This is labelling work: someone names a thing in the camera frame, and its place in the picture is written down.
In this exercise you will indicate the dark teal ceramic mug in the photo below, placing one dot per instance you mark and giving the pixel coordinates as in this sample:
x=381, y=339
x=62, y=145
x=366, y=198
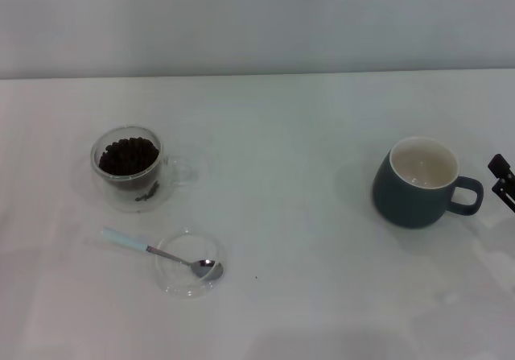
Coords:
x=398, y=203

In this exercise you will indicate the pile of coffee beans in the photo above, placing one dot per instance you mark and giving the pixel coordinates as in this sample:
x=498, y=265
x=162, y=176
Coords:
x=128, y=156

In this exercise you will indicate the clear glass saucer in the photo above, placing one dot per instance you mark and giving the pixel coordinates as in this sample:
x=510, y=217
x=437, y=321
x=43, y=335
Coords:
x=177, y=283

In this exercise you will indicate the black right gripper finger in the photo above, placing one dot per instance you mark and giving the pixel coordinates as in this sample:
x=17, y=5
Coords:
x=499, y=162

